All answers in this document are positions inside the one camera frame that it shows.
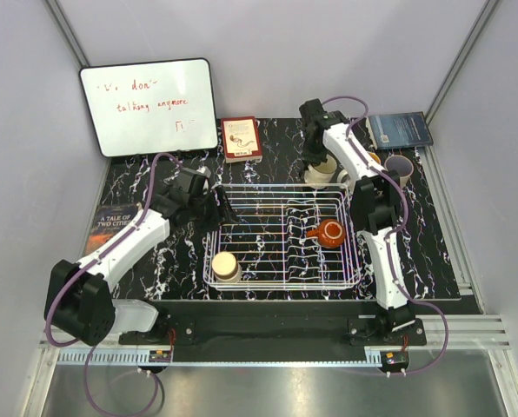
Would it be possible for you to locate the brown and cream cup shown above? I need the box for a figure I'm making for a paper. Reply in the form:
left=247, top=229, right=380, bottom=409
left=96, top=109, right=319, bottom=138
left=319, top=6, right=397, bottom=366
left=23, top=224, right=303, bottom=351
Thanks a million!
left=211, top=251, right=242, bottom=284

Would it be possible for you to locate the dark blue book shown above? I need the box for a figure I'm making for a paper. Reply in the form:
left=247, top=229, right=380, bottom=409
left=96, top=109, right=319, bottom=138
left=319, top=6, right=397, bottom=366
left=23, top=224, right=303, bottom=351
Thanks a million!
left=366, top=112, right=434, bottom=150

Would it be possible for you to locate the grey slotted cable duct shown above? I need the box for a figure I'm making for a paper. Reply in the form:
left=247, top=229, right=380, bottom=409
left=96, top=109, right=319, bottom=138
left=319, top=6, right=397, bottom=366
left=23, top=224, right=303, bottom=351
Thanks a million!
left=58, top=349, right=410, bottom=368

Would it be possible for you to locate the floral iridescent white mug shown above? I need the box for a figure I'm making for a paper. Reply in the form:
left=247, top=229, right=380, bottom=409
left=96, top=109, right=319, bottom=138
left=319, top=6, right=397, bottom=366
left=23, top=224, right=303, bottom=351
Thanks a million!
left=336, top=152, right=381, bottom=185

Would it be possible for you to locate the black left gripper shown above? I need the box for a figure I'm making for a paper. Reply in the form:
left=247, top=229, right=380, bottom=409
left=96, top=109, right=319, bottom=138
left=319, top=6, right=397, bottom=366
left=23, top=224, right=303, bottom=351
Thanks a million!
left=189, top=186, right=239, bottom=234

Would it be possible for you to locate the cream ribbed mug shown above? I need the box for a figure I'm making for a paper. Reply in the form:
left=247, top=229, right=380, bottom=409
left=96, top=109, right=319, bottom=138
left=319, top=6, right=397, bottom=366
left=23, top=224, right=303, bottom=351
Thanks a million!
left=303, top=155, right=337, bottom=189

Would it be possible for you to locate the orange ceramic mug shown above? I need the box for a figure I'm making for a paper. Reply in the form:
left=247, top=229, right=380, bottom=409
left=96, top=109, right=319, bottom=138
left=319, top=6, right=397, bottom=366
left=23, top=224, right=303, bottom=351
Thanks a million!
left=306, top=219, right=346, bottom=248

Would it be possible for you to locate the white dry-erase board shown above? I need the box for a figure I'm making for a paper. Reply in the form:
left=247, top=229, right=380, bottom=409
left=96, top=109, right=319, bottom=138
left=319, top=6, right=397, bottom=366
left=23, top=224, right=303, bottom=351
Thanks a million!
left=79, top=57, right=218, bottom=157

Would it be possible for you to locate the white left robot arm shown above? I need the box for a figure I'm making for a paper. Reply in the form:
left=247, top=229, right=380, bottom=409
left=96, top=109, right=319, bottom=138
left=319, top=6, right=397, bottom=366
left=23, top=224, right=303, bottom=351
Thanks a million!
left=43, top=169, right=236, bottom=346

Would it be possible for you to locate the white wire dish rack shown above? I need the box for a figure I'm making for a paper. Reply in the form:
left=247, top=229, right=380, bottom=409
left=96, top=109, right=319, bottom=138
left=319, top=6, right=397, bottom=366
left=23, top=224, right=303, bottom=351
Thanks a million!
left=203, top=183, right=361, bottom=291

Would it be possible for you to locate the Tale of Two Cities book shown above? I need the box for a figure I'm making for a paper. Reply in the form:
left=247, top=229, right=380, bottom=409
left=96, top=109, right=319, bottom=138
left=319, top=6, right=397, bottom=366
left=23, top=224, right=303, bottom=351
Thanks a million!
left=83, top=203, right=143, bottom=255

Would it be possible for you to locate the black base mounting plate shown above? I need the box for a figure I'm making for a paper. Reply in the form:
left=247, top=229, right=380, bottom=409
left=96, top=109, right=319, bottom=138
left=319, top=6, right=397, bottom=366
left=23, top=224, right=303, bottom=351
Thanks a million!
left=120, top=301, right=427, bottom=366

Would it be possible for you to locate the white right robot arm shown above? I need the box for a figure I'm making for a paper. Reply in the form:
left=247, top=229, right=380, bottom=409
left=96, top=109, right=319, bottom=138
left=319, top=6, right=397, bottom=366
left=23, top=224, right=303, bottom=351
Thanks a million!
left=299, top=99, right=415, bottom=345

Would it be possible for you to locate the pink iridescent mug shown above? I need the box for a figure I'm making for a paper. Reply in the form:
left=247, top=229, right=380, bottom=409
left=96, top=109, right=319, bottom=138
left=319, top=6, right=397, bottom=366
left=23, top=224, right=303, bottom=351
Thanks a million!
left=384, top=155, right=415, bottom=189

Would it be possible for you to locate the red and white book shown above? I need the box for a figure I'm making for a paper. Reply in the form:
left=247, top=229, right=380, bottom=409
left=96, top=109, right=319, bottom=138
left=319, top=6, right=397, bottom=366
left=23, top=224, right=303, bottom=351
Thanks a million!
left=221, top=116, right=262, bottom=163

